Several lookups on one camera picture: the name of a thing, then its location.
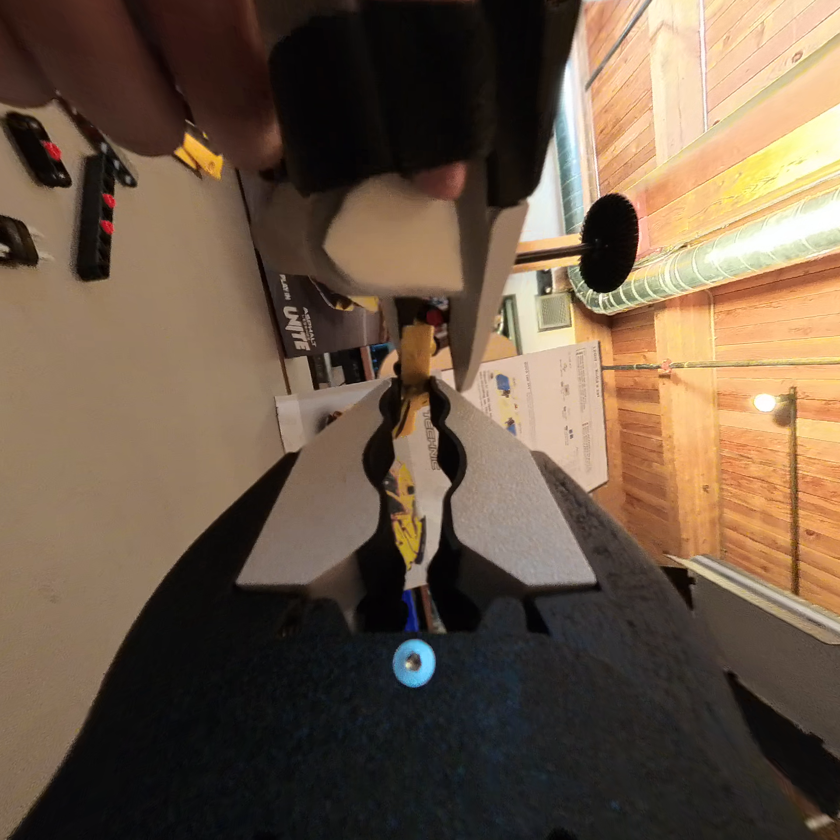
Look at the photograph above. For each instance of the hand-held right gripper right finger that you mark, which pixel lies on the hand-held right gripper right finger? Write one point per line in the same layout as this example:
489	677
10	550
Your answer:
525	518

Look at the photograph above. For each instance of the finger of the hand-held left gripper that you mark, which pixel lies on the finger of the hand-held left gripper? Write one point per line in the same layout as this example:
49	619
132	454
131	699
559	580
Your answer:
482	275
400	243

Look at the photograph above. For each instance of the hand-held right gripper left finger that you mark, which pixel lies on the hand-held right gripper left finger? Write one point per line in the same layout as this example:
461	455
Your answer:
308	518

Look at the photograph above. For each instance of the yellow panel black connector assembly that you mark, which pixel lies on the yellow panel black connector assembly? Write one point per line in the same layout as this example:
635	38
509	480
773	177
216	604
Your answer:
417	354

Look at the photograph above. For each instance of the person's left hand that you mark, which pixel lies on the person's left hand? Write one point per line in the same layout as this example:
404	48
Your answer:
131	59

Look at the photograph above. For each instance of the toy car set box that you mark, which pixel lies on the toy car set box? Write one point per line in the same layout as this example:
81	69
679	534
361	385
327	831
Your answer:
315	315

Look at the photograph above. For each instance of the toy car instruction booklet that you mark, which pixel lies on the toy car instruction booklet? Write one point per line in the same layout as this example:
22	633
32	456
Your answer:
328	407

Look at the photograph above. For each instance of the black round floor lamp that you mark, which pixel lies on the black round floor lamp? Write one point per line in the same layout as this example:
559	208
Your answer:
610	243

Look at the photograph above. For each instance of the yellow angled brick piece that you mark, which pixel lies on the yellow angled brick piece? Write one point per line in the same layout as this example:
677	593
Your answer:
200	154

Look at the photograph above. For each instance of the group of black pinned beams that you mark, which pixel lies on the group of black pinned beams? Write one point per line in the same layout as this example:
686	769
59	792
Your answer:
97	216

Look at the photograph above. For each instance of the black grey connector piece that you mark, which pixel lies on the black grey connector piece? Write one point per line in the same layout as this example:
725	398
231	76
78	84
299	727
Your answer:
16	243

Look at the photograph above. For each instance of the grey wall vent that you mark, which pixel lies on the grey wall vent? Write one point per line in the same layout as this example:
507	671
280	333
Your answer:
554	312

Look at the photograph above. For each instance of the silver ventilation duct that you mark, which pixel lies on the silver ventilation duct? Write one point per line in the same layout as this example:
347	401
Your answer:
722	249

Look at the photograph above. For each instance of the wall lamp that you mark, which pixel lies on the wall lamp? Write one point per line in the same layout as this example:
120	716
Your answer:
768	401

